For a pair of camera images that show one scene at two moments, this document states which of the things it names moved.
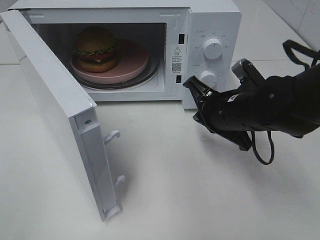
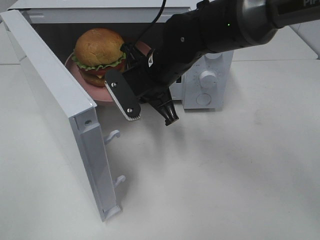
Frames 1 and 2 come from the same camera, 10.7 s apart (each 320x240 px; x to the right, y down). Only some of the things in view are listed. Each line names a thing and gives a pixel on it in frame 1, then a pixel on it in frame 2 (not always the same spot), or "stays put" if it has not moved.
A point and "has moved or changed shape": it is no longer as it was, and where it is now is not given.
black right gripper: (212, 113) -> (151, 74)
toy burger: (95, 49) stays put
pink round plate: (132, 63) has moved or changed shape
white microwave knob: (209, 77) stays put
